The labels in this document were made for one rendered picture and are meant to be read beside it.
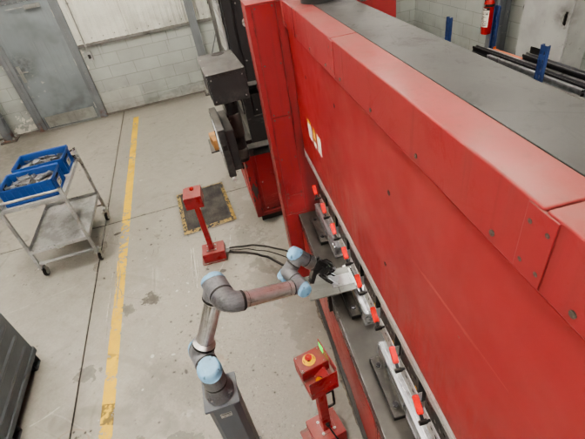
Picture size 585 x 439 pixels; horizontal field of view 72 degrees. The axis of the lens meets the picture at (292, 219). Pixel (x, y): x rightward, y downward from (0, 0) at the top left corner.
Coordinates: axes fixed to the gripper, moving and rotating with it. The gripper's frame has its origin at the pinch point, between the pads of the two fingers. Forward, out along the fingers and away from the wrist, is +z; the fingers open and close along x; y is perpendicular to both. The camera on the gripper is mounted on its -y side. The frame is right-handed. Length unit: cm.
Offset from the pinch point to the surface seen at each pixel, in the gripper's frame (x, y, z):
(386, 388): -62, -2, 12
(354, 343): -33.3, -8.4, 10.2
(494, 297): -109, 74, -72
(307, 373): -36, -37, 2
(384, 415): -72, -7, 11
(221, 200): 261, -125, 26
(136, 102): 661, -234, -79
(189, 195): 158, -84, -43
